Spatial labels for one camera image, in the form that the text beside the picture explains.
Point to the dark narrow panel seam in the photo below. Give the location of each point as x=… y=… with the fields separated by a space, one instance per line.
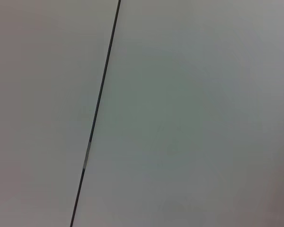
x=99 y=94

